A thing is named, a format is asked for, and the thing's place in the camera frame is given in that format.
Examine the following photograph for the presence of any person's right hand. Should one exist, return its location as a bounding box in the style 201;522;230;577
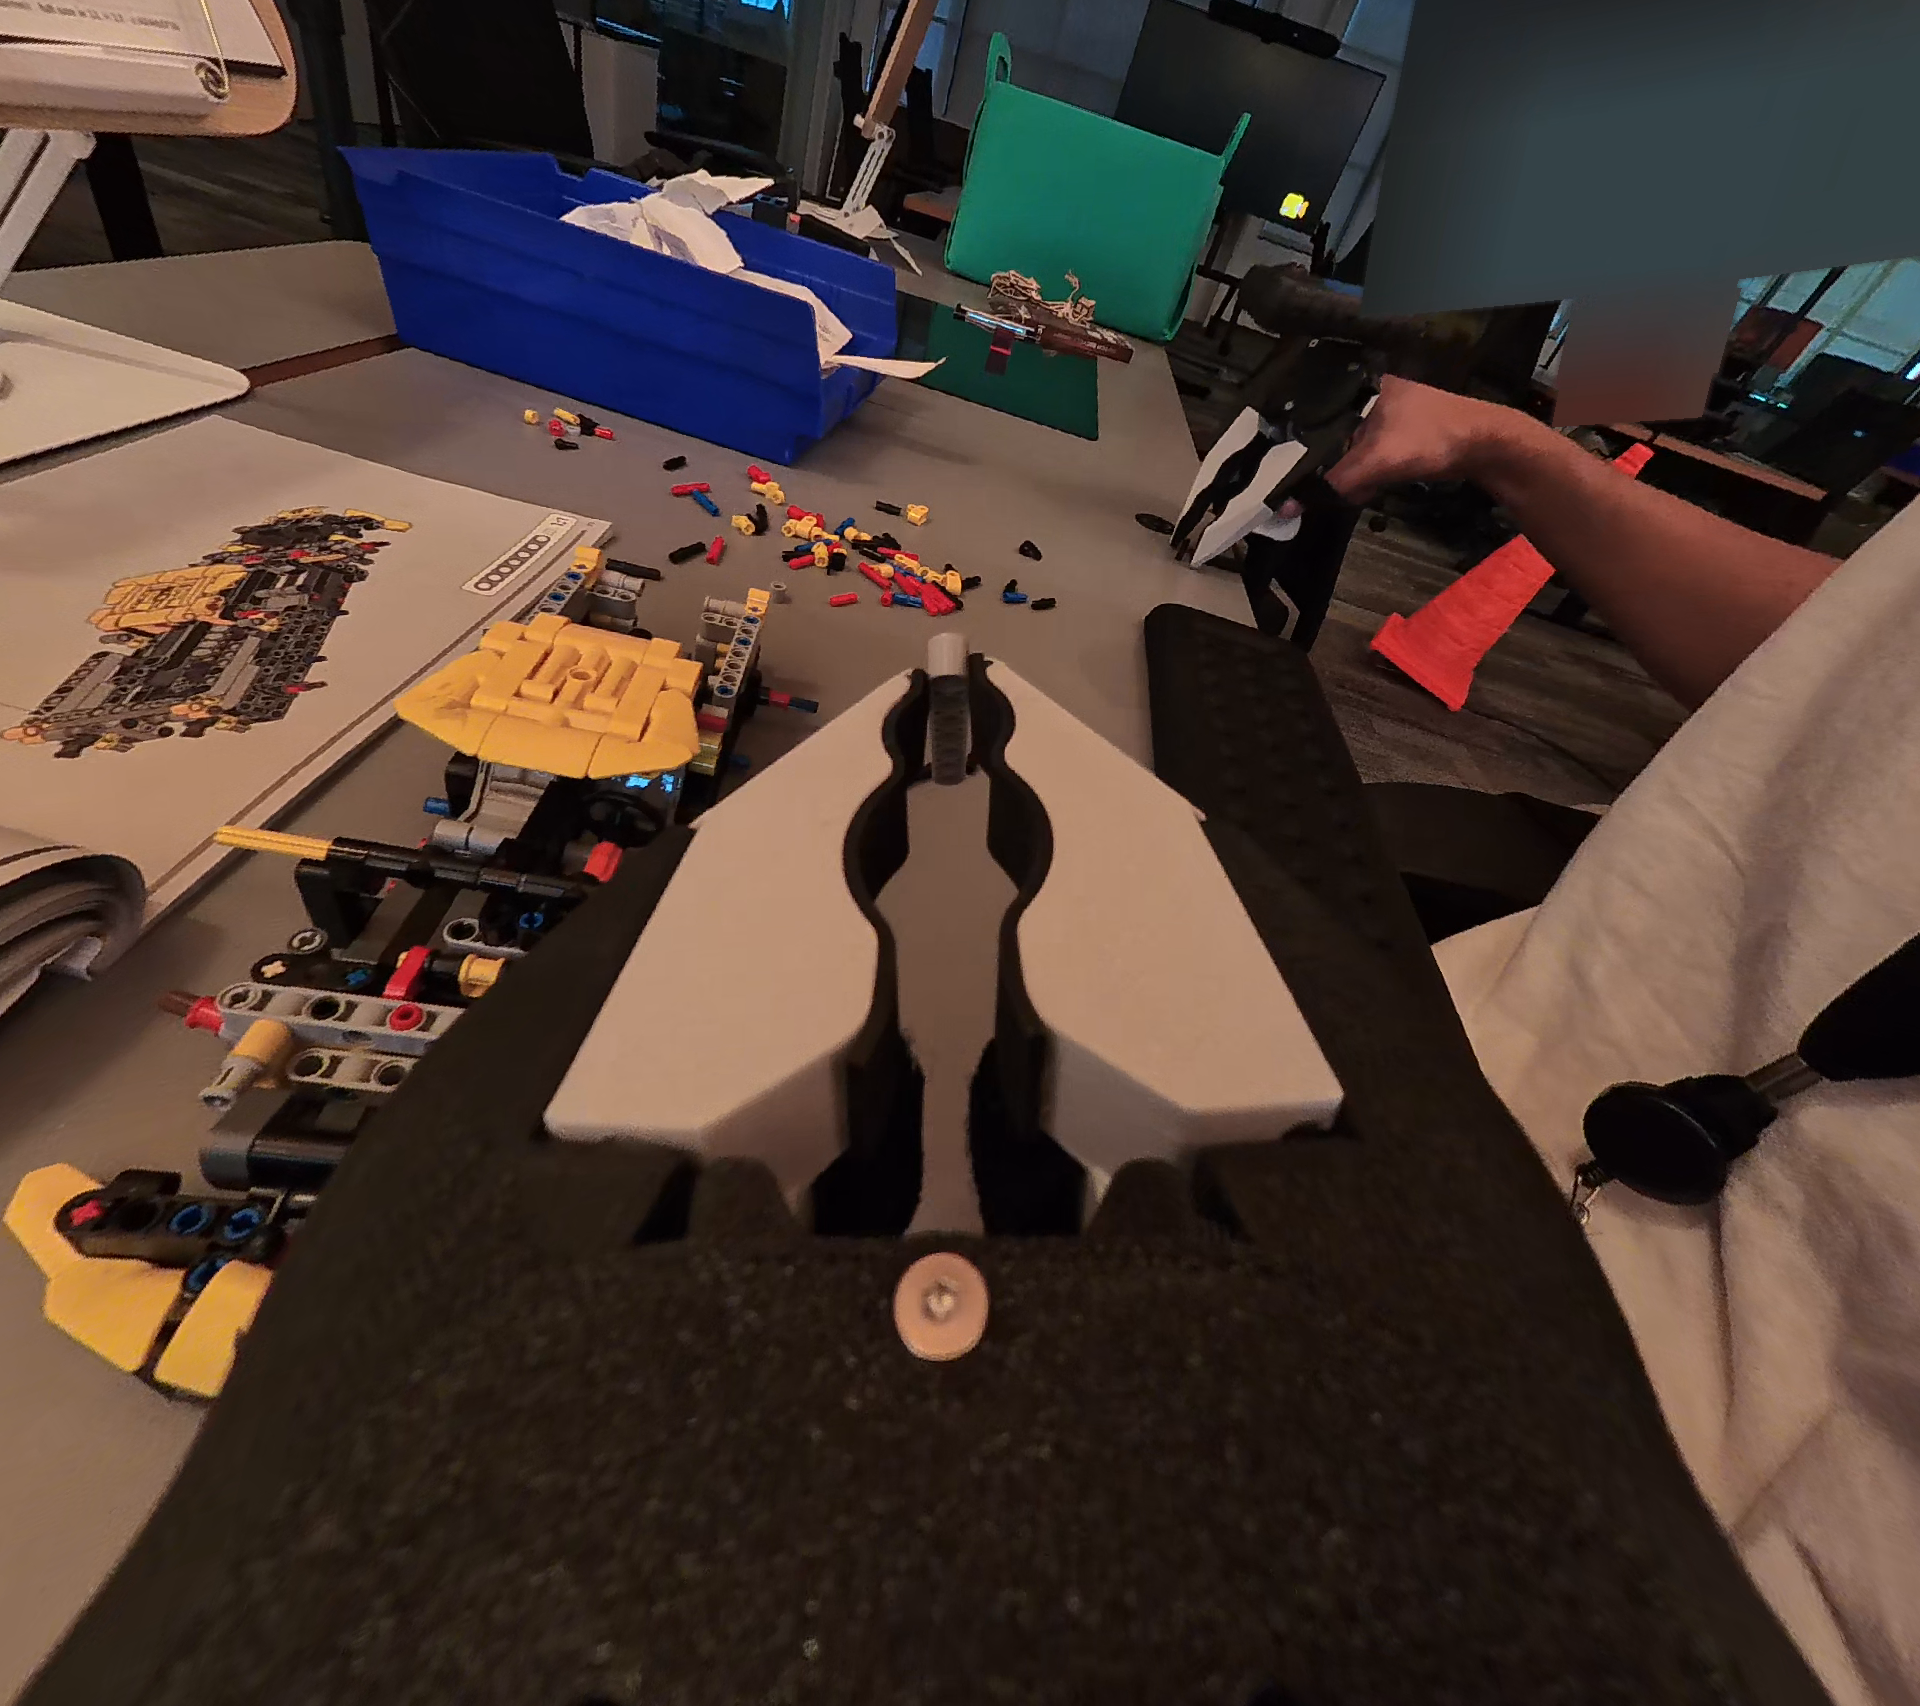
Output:
1325;373;1517;506

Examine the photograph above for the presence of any orange traffic cone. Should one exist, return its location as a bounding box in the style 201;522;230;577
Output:
1369;443;1656;713

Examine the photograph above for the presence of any desk lamp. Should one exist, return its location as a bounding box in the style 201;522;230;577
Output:
794;0;1071;277

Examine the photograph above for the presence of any instruction sheet on stand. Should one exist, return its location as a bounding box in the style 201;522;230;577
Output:
0;0;297;466

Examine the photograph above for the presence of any brown toy model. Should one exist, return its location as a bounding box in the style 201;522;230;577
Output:
952;271;1135;377

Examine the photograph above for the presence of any grey desk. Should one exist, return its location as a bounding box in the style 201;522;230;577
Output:
0;235;1259;1706

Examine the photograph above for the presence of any black dimpled armrest pad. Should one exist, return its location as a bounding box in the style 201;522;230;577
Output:
1143;603;1450;989

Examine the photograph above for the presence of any partly built toy car model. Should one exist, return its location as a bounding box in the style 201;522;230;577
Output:
0;544;824;1405

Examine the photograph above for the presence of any crumpled white paper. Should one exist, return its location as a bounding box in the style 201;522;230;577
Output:
556;170;946;379

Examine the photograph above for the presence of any large scatter of coloured pins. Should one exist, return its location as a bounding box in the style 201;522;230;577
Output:
662;466;1059;620

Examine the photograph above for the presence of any open instruction booklet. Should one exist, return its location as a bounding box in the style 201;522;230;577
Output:
0;415;615;1018

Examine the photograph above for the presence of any black television screen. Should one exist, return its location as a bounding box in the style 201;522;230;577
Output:
1112;0;1389;225

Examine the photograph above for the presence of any green plastic bin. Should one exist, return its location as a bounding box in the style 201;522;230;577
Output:
943;31;1250;346

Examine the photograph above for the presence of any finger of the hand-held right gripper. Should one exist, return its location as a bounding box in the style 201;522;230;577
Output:
1171;412;1276;564
1191;443;1332;570

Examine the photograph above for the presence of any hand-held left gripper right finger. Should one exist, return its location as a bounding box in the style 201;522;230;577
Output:
958;651;1342;1236

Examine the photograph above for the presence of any black badge reel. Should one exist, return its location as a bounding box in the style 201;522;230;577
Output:
1572;934;1920;1229

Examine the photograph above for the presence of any blue plastic bin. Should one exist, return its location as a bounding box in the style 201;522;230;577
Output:
336;147;902;466

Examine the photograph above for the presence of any person's right forearm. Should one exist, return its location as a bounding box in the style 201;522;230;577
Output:
1478;407;1847;709

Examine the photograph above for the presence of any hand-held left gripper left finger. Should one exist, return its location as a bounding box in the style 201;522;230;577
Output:
540;669;937;1236

